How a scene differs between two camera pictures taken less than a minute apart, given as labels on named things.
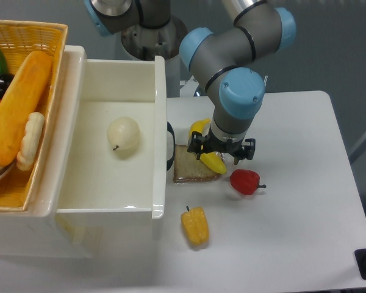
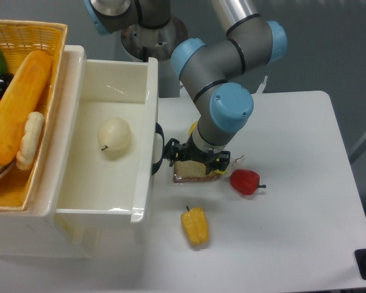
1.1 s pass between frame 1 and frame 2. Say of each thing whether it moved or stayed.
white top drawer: moved
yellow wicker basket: stayed
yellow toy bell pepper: stayed
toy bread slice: stayed
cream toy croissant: stayed
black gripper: moved
